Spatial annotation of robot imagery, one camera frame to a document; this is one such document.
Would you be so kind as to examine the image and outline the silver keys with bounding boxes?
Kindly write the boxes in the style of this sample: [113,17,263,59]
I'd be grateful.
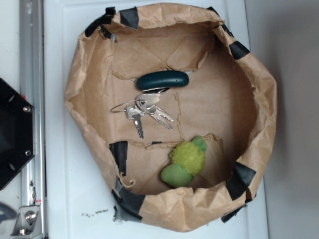
[110,93,174,140]

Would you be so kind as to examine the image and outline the brown paper bag bin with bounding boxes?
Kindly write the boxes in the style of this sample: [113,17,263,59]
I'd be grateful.
[65,3,277,232]

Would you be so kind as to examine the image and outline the dark teal oblong object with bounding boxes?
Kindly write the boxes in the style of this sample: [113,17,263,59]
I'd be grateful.
[135,70,189,91]

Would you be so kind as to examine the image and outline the green plush toy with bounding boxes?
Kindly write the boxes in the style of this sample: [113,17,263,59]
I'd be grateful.
[160,136,207,188]

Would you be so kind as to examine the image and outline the black hexagonal base plate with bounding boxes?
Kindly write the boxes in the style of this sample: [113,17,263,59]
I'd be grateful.
[0,79,34,190]

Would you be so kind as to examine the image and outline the aluminium extrusion rail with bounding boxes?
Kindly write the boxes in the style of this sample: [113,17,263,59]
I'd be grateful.
[19,0,48,239]

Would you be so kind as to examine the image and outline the silver corner bracket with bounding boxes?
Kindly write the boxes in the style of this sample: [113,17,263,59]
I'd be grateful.
[10,206,42,239]

